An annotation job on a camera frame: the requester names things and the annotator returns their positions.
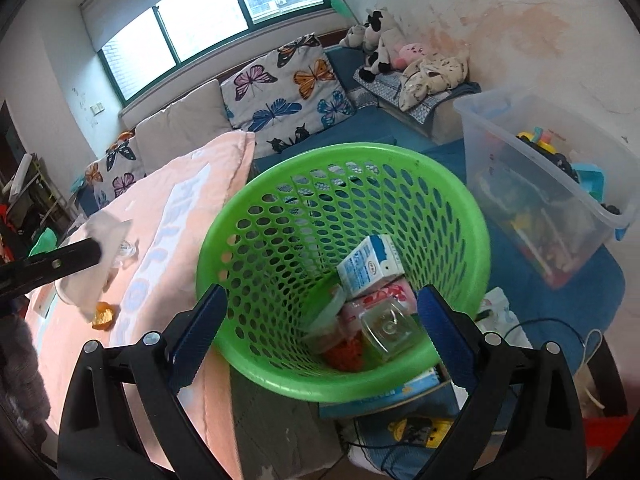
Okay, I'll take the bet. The right butterfly pillow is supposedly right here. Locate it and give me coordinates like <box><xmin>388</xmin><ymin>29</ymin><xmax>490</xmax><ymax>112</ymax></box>
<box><xmin>220</xmin><ymin>34</ymin><xmax>355</xmax><ymax>158</ymax></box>

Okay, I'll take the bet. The butterfly pillow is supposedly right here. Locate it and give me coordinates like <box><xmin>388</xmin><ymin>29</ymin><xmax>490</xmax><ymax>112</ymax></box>
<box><xmin>220</xmin><ymin>34</ymin><xmax>355</xmax><ymax>158</ymax></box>
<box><xmin>84</xmin><ymin>131</ymin><xmax>146</xmax><ymax>209</ymax></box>

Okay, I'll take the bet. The clear plastic cup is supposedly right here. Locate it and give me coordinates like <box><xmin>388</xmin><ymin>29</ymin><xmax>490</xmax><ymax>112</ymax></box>
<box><xmin>113</xmin><ymin>240</ymin><xmax>139</xmax><ymax>269</ymax></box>

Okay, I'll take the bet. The clothes rack with clothes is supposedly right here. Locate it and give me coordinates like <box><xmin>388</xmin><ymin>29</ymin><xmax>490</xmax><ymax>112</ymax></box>
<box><xmin>1</xmin><ymin>154</ymin><xmax>73</xmax><ymax>261</ymax></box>

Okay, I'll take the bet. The pink strawberry snack bag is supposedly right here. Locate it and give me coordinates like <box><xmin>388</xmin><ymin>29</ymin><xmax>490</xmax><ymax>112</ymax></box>
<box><xmin>338</xmin><ymin>278</ymin><xmax>416</xmax><ymax>335</ymax></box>

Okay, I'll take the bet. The white blue milk carton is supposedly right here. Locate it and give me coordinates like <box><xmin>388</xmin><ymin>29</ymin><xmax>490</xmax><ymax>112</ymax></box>
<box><xmin>336</xmin><ymin>234</ymin><xmax>405</xmax><ymax>299</ymax></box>

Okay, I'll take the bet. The clear plastic lid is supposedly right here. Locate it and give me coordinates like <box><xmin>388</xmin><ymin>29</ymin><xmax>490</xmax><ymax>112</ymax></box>
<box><xmin>302</xmin><ymin>284</ymin><xmax>346</xmax><ymax>354</ymax></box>

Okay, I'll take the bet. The clear plastic storage box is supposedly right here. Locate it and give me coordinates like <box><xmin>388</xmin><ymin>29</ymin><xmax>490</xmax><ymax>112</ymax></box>
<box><xmin>454</xmin><ymin>88</ymin><xmax>639</xmax><ymax>288</ymax></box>

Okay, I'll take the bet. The cow plush toy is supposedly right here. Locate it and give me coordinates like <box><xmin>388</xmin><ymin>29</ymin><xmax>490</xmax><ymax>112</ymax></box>
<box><xmin>340</xmin><ymin>8</ymin><xmax>408</xmax><ymax>82</ymax></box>

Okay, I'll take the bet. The wall socket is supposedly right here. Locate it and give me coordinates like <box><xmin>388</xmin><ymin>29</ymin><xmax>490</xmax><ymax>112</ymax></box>
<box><xmin>90</xmin><ymin>103</ymin><xmax>104</xmax><ymax>115</ymax></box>

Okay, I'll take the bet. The window with green frame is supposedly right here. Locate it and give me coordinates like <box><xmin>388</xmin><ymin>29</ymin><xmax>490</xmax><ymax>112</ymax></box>
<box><xmin>80</xmin><ymin>0</ymin><xmax>329</xmax><ymax>104</ymax></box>

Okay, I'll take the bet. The orange snack bag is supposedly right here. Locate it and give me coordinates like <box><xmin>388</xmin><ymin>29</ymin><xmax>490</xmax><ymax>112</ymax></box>
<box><xmin>322</xmin><ymin>333</ymin><xmax>364</xmax><ymax>373</ymax></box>

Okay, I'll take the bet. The green plastic basket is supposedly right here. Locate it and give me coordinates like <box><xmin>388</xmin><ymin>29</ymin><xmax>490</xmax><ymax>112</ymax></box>
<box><xmin>196</xmin><ymin>143</ymin><xmax>490</xmax><ymax>403</ymax></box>

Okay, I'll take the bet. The red stool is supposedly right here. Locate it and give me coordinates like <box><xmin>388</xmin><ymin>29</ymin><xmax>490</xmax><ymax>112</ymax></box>
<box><xmin>582</xmin><ymin>415</ymin><xmax>632</xmax><ymax>477</ymax></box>

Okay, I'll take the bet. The white paper cup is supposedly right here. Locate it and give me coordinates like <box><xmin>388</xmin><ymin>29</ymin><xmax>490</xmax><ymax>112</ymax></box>
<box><xmin>55</xmin><ymin>210</ymin><xmax>132</xmax><ymax>322</ymax></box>

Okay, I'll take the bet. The orange peel piece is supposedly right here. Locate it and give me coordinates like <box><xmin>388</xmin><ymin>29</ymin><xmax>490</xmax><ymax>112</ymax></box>
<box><xmin>91</xmin><ymin>301</ymin><xmax>119</xmax><ymax>330</ymax></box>

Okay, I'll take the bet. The left butterfly pillow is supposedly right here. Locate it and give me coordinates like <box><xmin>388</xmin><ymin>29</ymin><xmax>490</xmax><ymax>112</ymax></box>
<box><xmin>84</xmin><ymin>131</ymin><xmax>146</xmax><ymax>209</ymax></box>

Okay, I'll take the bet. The pink plush toy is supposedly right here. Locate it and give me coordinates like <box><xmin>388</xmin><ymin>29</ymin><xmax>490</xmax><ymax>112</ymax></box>
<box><xmin>392</xmin><ymin>42</ymin><xmax>433</xmax><ymax>70</ymax></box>

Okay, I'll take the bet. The grey pillow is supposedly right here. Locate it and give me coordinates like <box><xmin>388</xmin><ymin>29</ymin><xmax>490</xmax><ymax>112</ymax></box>
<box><xmin>134</xmin><ymin>79</ymin><xmax>232</xmax><ymax>172</ymax></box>

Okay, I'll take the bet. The green cushion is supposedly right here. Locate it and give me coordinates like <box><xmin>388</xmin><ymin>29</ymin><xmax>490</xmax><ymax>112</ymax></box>
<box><xmin>29</xmin><ymin>228</ymin><xmax>58</xmax><ymax>257</ymax></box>

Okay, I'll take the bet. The spotted cream cloth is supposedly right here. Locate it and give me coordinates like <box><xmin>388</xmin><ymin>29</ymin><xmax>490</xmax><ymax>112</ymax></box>
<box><xmin>399</xmin><ymin>53</ymin><xmax>469</xmax><ymax>112</ymax></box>

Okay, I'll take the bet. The yellow black device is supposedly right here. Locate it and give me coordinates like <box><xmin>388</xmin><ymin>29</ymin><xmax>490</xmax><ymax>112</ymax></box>
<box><xmin>387</xmin><ymin>415</ymin><xmax>454</xmax><ymax>448</ymax></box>

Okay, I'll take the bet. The clear plastic bottle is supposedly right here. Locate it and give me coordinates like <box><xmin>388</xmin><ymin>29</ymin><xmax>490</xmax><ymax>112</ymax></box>
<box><xmin>359</xmin><ymin>298</ymin><xmax>420</xmax><ymax>363</ymax></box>

